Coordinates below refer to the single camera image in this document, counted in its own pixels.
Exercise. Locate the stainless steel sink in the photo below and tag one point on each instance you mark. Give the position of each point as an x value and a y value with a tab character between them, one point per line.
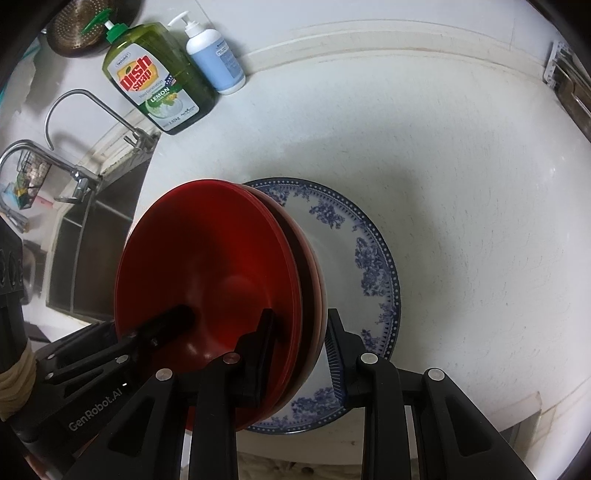
92	249

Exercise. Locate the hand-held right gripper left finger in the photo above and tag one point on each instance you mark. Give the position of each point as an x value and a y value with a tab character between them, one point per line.
263	355

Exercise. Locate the metal pot rack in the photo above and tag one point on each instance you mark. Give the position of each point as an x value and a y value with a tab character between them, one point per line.
561	69

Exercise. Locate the brass strainer ladle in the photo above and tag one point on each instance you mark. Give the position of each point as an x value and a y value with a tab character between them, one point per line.
87	32

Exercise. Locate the pink bowl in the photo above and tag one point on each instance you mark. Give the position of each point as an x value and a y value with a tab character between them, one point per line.
318	295

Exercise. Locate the large steel kitchen faucet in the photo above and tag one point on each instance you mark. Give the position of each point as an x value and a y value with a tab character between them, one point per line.
46	154

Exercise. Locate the green dish soap bottle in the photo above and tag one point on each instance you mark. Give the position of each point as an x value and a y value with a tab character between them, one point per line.
157	87

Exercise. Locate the red bowl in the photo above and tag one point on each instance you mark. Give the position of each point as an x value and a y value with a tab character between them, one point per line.
207	258

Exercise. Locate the thin gooseneck faucet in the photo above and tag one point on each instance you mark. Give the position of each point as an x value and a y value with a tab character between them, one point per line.
92	99

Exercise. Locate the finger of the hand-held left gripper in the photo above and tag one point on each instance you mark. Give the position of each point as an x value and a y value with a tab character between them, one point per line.
74	341
166	323

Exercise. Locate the blue floral patterned plate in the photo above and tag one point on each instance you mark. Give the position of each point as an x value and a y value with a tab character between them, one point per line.
341	249

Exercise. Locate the white blue pump bottle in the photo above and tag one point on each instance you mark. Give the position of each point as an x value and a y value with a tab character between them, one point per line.
217	60

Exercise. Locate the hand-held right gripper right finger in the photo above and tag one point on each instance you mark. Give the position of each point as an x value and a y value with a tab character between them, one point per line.
333	364

